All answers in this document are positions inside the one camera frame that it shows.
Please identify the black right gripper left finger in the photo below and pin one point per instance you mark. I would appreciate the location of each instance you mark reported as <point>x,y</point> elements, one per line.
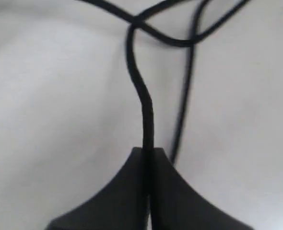
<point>121,205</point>

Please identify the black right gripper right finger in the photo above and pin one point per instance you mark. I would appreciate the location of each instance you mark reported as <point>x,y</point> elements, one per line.
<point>176,206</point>

